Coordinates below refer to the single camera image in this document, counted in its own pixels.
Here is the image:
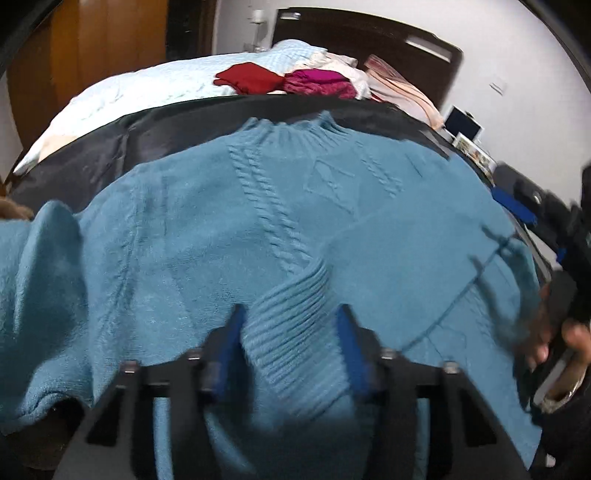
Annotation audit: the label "teal knit sweater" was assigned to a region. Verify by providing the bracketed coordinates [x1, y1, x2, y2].
[1, 114, 540, 479]

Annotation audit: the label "white crumpled clothes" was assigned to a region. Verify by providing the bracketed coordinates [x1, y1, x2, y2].
[301, 51, 370, 100]

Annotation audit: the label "person right hand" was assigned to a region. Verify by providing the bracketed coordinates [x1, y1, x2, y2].
[521, 283, 591, 414]

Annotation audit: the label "small dark monitor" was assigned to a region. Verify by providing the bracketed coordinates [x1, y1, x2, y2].
[444, 105, 483, 141]

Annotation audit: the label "dark wooden headboard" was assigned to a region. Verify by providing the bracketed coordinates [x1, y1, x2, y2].
[271, 7, 463, 107]

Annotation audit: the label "striped pink pillow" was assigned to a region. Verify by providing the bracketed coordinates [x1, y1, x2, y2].
[363, 54, 444, 130]

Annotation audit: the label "black satin sheet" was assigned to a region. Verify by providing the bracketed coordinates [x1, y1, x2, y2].
[1, 95, 540, 317]

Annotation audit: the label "magenta folded garment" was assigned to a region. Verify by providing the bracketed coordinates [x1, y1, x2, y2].
[283, 69, 356, 99]

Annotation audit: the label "red folded garment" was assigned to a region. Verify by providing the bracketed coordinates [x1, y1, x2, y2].
[213, 62, 284, 95]

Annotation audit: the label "brown knit garment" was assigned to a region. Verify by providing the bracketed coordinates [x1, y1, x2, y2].
[0, 196, 34, 221]

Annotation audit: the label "white bed cover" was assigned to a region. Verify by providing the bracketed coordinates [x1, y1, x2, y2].
[14, 39, 327, 175]

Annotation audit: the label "bedside lamp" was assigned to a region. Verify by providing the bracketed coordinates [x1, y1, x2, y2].
[245, 9, 266, 53]

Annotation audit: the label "brown wooden wardrobe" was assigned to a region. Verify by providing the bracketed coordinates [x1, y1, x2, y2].
[7, 0, 217, 148]

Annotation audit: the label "photo collage frame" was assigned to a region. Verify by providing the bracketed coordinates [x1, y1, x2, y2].
[453, 133, 497, 178]

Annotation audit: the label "wall light switch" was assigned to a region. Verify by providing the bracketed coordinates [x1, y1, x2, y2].
[489, 81, 507, 96]

